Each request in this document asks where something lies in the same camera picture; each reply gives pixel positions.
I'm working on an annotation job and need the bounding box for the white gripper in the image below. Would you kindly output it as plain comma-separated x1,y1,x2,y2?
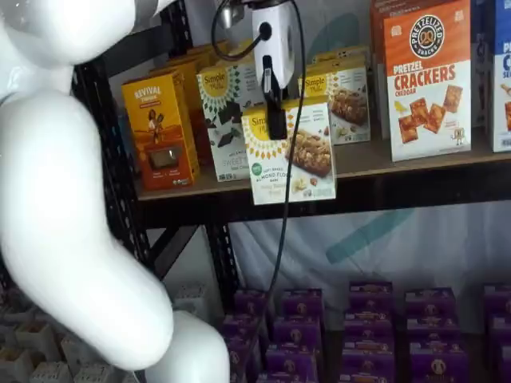
251,0,300,141

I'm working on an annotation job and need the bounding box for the Simple Mills almond bars box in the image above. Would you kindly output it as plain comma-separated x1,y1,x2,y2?
299,66,372,146
240,101,338,206

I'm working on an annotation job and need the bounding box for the Simple Mills mint thins box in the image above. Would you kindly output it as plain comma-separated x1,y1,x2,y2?
196,63,266,183

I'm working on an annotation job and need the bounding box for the black metal shelf rack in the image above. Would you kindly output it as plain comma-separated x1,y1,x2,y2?
71,0,511,306

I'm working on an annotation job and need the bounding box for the orange pretzel crackers box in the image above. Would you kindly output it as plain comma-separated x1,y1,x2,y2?
368,0,391,141
382,0,473,163

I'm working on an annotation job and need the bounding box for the orange Revival cracker box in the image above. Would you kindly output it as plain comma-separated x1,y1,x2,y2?
149,58,209,165
121,70,201,192

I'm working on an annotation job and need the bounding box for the purple Annie's snack box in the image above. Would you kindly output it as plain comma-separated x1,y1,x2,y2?
348,280,395,317
404,287,458,321
232,288,270,318
255,370,317,383
488,314,511,349
498,344,511,383
406,316,462,345
343,310,395,341
272,315,324,349
408,340,469,383
264,342,319,377
482,283,511,318
340,350,398,383
223,338,256,383
220,314,263,345
342,335,397,362
279,288,325,321

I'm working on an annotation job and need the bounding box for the blue pretzel crackers box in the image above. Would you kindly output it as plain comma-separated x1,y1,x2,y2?
470,0,497,129
491,0,511,154

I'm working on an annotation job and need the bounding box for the black cable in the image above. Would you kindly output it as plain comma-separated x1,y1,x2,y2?
210,0,307,350

